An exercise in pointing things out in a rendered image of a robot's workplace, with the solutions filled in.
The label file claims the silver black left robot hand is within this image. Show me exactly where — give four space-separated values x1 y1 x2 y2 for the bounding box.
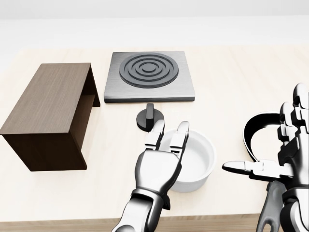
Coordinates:
134 119 191 194

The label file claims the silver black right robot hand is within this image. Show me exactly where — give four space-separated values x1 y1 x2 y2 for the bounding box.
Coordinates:
222 82 309 192

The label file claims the white bowl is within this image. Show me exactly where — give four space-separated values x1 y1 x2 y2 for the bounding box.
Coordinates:
157 129 217 193

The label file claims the brown wooden cabinet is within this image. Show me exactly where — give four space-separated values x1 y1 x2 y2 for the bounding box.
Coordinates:
0 62 101 173

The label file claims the black and white round dish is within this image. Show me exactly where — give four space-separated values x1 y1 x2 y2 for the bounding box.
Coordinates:
242 110 283 165

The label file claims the round black knob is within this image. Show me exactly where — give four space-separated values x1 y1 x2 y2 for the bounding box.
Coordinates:
136 103 166 132

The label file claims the flat dark stove plate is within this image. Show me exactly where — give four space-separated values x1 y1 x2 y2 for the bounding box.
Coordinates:
103 50 196 104

